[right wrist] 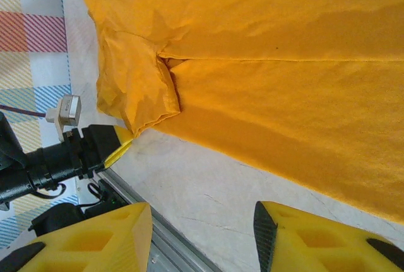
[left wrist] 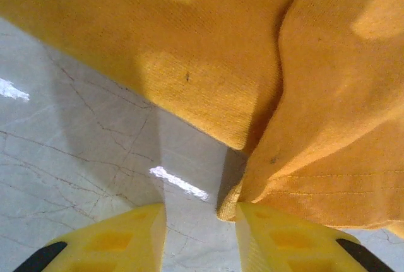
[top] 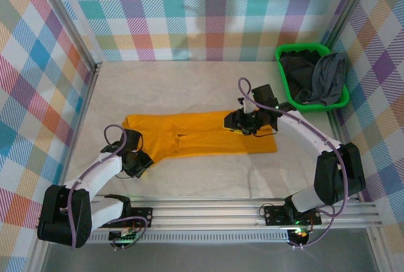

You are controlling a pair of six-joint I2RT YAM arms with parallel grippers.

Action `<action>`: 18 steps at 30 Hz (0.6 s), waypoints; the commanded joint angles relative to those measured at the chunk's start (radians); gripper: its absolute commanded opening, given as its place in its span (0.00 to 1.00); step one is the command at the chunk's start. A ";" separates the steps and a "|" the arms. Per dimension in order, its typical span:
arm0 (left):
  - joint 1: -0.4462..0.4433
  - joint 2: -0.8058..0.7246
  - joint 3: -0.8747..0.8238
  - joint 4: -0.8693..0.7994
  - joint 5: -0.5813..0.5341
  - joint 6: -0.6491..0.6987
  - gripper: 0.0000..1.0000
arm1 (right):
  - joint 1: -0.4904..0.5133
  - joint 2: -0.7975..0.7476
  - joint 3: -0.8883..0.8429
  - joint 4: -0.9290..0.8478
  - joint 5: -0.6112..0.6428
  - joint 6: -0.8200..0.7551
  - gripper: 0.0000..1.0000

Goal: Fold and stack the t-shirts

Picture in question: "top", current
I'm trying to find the yellow t-shirt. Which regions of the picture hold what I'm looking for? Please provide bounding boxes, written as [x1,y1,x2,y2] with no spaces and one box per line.
[121,110,278,163]

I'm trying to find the black t-shirt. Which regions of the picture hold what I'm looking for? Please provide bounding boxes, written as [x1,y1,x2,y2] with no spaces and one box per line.
[278,48,330,102]

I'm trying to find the green plastic bin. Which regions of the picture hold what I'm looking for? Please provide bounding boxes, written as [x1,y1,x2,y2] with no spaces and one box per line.
[273,42,351,114]

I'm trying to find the grey t-shirt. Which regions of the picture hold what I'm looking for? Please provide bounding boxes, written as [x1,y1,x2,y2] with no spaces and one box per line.
[294,52,350,107]

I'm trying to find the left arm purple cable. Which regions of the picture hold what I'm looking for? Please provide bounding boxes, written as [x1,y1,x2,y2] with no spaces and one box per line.
[69,124,129,250]

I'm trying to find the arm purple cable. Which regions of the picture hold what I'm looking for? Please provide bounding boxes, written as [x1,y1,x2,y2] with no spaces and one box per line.
[237,77,350,203]
[69,124,129,250]

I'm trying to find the right gripper thin black wire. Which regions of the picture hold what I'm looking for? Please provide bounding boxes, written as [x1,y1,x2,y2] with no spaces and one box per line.
[251,124,281,138]

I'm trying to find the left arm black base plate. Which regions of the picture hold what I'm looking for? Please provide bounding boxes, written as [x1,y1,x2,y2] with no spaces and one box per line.
[128,207,154,228]

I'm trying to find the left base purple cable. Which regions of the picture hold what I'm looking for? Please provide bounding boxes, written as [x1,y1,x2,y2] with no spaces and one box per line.
[107,215,151,240]

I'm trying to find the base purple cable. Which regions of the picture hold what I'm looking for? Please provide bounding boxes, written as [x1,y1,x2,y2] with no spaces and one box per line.
[290,204,336,251]
[107,215,151,240]

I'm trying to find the aluminium floor frame bar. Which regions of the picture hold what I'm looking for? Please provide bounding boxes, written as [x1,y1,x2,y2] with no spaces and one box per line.
[327,109,391,272]
[27,62,102,272]

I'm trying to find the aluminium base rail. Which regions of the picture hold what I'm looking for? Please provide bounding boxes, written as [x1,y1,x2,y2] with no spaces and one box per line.
[88,193,381,232]

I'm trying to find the slotted metal cable duct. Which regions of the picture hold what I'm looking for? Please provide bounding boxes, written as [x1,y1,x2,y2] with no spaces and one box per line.
[85,229,292,245]

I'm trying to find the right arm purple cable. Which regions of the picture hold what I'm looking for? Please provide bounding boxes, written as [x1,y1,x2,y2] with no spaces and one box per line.
[237,77,350,203]

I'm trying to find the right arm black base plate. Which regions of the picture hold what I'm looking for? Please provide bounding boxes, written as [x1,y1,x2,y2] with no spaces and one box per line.
[263,204,323,226]

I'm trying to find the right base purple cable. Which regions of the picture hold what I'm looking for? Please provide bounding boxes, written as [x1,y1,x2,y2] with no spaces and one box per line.
[290,204,336,251]

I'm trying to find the aluminium frame post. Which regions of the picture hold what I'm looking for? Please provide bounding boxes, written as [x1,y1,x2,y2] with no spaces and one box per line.
[39,0,102,66]

